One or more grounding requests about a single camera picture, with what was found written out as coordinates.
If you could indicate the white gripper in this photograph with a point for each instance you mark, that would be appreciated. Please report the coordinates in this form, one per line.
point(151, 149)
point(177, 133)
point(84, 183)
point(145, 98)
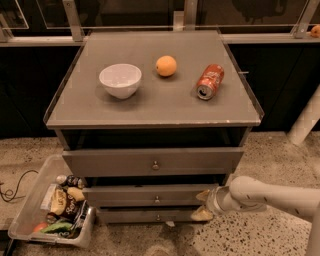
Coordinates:
point(213, 200)

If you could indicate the grey drawer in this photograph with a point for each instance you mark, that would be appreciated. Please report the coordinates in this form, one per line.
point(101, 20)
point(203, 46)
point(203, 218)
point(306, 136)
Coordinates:
point(152, 162)
point(145, 195)
point(144, 215)

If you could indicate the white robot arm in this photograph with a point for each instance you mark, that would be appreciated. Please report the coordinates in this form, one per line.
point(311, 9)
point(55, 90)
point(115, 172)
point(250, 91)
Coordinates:
point(244, 194)

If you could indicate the grey top drawer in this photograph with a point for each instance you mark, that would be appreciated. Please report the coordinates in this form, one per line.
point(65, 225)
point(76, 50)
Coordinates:
point(152, 162)

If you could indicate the grey drawer cabinet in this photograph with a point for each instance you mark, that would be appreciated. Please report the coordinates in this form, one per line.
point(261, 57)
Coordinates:
point(165, 112)

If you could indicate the grey bottom drawer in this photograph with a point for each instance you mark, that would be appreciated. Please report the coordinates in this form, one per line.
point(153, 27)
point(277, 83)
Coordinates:
point(144, 215)

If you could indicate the red soda can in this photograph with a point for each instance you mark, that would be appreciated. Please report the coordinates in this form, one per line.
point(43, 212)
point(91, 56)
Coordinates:
point(209, 82)

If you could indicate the brown snack bag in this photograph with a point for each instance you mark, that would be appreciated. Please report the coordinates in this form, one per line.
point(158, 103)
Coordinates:
point(71, 208)

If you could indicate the dark soda can in bin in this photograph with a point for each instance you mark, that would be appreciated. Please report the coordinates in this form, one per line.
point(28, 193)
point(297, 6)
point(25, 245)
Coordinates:
point(70, 181)

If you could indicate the white table leg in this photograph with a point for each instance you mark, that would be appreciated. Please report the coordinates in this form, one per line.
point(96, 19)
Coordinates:
point(307, 119)

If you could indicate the green snack bag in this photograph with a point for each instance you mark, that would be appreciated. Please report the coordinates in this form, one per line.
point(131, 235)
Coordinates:
point(57, 228)

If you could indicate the yellow chip bag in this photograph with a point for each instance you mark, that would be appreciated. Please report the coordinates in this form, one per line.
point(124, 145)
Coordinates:
point(58, 202)

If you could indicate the orange fruit on cabinet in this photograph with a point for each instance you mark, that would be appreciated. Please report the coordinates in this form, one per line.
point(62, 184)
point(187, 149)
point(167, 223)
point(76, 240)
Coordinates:
point(166, 66)

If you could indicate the white ceramic bowl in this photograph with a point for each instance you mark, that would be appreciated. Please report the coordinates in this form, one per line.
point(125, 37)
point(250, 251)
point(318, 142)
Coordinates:
point(120, 80)

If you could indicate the clear plastic bin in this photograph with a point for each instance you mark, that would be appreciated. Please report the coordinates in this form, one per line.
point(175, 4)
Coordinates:
point(31, 214)

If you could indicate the metal window railing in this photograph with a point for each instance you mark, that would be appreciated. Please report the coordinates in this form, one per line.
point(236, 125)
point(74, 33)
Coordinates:
point(13, 18)

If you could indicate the orange fruit on ledge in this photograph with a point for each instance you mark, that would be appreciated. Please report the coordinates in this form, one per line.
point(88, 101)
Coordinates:
point(315, 31)

